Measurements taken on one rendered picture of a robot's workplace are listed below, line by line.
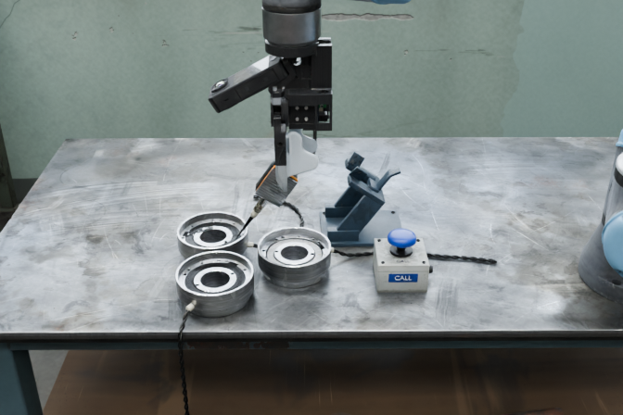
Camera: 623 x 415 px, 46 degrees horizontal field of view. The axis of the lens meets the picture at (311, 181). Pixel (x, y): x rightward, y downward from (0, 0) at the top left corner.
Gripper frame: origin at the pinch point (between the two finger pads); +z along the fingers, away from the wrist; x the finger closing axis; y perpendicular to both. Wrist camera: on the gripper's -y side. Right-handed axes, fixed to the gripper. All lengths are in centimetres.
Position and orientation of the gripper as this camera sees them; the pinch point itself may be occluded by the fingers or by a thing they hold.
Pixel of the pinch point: (279, 177)
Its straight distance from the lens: 104.0
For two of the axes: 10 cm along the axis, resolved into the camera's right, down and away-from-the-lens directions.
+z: 0.1, 8.8, 4.7
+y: 10.0, -0.2, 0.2
